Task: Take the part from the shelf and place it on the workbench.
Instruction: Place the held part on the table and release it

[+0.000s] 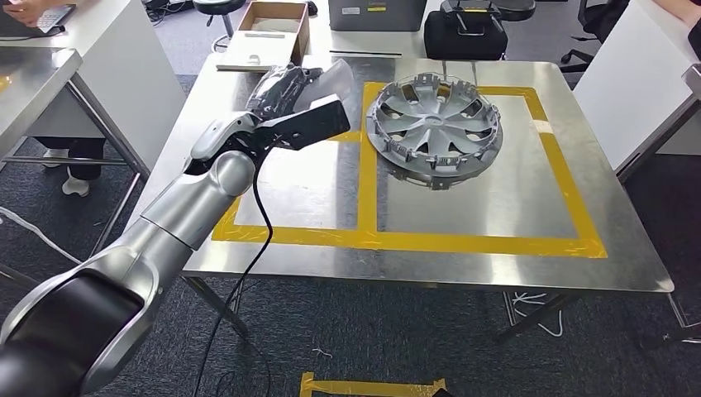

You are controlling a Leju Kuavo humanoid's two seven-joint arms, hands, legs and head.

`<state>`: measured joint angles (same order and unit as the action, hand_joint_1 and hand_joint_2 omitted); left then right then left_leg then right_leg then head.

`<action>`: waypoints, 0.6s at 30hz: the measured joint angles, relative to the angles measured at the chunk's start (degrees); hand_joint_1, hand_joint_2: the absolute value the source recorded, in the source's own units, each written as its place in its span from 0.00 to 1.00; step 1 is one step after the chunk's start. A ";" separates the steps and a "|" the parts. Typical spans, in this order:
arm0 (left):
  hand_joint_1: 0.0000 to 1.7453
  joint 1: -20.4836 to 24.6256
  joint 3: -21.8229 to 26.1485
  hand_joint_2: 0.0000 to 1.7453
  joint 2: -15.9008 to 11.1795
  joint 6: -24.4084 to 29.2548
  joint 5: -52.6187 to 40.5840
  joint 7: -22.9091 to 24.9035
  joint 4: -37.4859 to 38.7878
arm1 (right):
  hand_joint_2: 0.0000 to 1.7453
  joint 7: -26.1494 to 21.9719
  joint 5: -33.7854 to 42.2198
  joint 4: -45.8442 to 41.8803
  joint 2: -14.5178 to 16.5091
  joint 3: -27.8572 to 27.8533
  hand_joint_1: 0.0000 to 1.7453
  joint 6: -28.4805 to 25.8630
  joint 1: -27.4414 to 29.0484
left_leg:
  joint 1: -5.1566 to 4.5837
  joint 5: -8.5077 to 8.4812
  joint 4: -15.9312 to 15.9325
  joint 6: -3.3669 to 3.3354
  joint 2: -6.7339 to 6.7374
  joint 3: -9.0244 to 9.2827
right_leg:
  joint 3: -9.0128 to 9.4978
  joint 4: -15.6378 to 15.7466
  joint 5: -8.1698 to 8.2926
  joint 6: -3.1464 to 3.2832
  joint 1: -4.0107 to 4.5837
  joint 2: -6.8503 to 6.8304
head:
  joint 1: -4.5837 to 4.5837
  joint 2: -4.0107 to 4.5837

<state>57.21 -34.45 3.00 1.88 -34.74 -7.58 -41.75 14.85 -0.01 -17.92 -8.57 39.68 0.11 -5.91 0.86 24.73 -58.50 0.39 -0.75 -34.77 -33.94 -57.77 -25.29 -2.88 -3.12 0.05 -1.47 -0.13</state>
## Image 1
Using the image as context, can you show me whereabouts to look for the thin black floor cable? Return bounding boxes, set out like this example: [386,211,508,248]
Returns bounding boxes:
[207,279,274,397]

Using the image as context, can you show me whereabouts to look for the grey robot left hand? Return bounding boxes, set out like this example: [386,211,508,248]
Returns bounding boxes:
[245,64,325,119]

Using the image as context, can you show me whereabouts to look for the black left wrist camera cable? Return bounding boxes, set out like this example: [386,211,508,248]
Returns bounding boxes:
[191,149,275,397]

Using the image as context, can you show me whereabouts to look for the grey laptop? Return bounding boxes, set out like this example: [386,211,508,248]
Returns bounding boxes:
[0,2,78,40]

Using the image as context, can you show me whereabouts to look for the black cable bundle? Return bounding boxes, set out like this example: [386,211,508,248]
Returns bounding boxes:
[142,0,193,23]

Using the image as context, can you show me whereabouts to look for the grey equipment case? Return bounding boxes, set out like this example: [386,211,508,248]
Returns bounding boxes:
[327,0,428,32]

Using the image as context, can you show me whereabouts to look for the black carry bag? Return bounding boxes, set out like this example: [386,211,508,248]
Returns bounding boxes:
[422,0,509,61]

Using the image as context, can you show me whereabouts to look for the person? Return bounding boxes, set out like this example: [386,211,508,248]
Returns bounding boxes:
[651,0,701,28]
[2,0,107,199]

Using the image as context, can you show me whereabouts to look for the black office chair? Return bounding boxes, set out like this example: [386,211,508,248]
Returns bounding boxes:
[558,0,631,75]

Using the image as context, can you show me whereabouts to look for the yellow floor tape square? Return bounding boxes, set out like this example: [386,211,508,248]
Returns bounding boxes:
[299,372,447,397]

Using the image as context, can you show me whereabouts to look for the white plastic part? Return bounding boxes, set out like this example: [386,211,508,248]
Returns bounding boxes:
[295,58,356,113]

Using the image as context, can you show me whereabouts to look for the black round stool seat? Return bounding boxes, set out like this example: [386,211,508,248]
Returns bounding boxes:
[495,0,538,23]

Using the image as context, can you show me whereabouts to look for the black stool chrome pole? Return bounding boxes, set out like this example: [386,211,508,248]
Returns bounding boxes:
[191,0,247,53]

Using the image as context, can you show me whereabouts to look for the silver wheel hubcap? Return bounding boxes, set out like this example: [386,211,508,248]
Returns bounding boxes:
[365,72,503,191]

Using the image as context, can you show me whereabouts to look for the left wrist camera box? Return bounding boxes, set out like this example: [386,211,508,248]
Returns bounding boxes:
[254,93,352,152]

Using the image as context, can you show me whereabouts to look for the white cable with plug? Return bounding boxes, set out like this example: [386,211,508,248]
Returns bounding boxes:
[0,205,83,265]

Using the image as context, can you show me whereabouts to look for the steel workbench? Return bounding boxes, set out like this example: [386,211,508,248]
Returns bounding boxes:
[126,51,675,345]

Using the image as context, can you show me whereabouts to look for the open cardboard box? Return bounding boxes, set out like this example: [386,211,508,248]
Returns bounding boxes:
[216,0,311,74]

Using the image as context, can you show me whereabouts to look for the tangled white cable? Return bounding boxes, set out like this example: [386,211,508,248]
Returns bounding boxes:
[512,290,565,338]

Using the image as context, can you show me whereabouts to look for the white desk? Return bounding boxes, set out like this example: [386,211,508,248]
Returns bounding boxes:
[218,0,434,61]
[572,0,701,172]
[0,0,188,172]

